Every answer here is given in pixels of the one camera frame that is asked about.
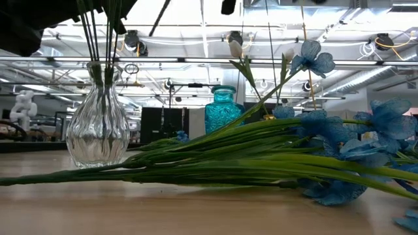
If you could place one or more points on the dark workbench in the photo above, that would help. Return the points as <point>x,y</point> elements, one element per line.
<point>32,147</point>

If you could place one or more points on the teal patterned glass vase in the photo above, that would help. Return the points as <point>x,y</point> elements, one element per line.
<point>222,111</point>

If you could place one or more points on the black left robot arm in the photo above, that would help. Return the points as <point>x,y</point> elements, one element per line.
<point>16,36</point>

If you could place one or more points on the small amber glass vase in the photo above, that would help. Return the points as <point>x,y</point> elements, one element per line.
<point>268,117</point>

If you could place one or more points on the long ceiling light bar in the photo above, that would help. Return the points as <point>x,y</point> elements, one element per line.
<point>196,60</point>

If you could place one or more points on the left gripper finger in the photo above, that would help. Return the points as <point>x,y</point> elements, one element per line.
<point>129,6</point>

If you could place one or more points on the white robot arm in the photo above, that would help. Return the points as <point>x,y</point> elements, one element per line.
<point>24,107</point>

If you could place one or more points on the black boom stand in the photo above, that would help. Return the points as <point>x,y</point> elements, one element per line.
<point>195,85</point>

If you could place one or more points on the white artificial tulip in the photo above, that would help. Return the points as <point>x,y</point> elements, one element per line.
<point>289,55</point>
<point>235,49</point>

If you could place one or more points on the clear ribbed glass vase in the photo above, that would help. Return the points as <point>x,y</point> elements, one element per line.
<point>98,140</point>

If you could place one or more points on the black cabinet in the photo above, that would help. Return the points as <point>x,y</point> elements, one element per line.
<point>153,120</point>

